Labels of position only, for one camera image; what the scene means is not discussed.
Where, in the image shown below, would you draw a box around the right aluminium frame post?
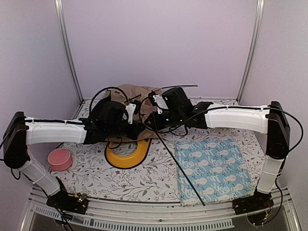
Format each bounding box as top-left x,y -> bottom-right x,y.
236,0 -> 265,104

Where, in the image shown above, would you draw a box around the blue snowman pattern mat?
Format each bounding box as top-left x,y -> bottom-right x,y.
175,139 -> 255,206

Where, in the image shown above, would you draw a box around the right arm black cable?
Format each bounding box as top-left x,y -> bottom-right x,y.
168,105 -> 303,154

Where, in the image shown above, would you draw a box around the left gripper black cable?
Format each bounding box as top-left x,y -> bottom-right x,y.
90,87 -> 130,116

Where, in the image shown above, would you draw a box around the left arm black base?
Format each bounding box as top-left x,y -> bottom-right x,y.
46,190 -> 89,215

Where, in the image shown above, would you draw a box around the aluminium frame post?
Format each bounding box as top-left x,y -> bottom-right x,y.
236,0 -> 265,104
54,0 -> 84,104

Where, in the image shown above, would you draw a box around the left aluminium frame post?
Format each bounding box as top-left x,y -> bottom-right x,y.
54,0 -> 84,104

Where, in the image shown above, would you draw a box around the aluminium front rail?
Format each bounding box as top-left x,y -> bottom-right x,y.
26,187 -> 301,231

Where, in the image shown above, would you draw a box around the pink round bowl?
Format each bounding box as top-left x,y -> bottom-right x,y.
48,148 -> 73,171

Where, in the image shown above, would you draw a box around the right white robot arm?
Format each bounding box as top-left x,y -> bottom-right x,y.
144,87 -> 290,194

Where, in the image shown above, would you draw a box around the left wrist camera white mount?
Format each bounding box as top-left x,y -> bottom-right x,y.
123,103 -> 137,124

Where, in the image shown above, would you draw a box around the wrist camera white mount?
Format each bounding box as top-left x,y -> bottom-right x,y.
123,103 -> 137,124
148,93 -> 165,114

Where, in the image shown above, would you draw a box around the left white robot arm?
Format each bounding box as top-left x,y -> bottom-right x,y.
0,101 -> 145,196

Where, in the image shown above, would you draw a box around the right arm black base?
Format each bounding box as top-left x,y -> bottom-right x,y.
232,191 -> 274,226

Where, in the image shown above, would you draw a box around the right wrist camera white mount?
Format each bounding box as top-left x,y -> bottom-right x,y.
148,93 -> 165,114

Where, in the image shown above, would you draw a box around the beige fabric pet tent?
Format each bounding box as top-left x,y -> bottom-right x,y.
102,84 -> 162,142

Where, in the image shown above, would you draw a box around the yellow pet bowl stand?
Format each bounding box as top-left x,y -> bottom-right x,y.
104,139 -> 152,169

